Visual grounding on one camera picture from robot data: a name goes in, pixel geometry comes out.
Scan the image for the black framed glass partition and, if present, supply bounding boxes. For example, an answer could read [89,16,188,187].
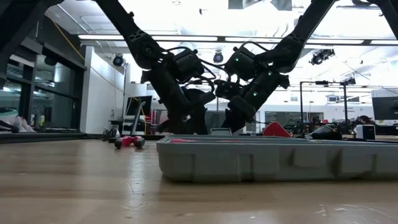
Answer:
[0,9,87,133]

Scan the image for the grey plastic tool case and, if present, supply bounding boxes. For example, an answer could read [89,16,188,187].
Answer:
[156,134,398,184]

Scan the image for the black cable bundle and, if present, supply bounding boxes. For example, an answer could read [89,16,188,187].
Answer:
[101,126,121,140]

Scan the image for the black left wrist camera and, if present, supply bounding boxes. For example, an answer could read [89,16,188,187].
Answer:
[182,88,217,108]

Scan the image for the red triangular tool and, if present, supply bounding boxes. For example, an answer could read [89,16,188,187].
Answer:
[262,121,293,138]

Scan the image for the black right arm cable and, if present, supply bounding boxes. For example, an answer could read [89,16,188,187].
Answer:
[238,40,269,52]

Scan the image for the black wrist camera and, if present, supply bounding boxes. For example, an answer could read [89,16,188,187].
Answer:
[182,88,217,108]
[214,79,246,100]

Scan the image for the black aluminium table frame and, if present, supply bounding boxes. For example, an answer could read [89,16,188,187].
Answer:
[0,132,398,146]

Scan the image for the white teal bundle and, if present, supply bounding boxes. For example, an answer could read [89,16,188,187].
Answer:
[0,107,35,134]

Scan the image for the person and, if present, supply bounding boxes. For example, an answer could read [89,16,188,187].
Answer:
[356,114,376,126]

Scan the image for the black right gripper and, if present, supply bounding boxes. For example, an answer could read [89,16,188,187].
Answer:
[221,72,283,134]

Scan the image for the black monitor on stand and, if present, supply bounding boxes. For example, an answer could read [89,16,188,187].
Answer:
[125,95,154,135]

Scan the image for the red black handled pliers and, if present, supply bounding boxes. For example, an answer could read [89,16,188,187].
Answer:
[114,135,146,149]

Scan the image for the small side table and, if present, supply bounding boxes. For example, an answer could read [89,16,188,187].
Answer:
[108,119,127,135]

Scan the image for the grey framed monitor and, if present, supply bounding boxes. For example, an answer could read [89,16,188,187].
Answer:
[203,110,231,130]

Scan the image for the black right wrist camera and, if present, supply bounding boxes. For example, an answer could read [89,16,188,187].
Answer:
[214,79,246,100]

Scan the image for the white box device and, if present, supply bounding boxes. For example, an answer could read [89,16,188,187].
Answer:
[354,124,377,141]

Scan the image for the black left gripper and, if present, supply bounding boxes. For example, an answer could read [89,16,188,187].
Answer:
[141,65,209,135]

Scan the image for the black ceiling mounted device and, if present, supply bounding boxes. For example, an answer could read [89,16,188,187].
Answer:
[309,49,336,66]

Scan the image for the black overhead rig beam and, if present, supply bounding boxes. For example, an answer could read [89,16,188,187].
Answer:
[152,35,398,47]

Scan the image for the black background stand frame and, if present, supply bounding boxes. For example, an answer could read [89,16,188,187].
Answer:
[299,77,358,134]

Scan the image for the red background equipment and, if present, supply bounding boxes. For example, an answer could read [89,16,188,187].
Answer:
[144,108,170,135]

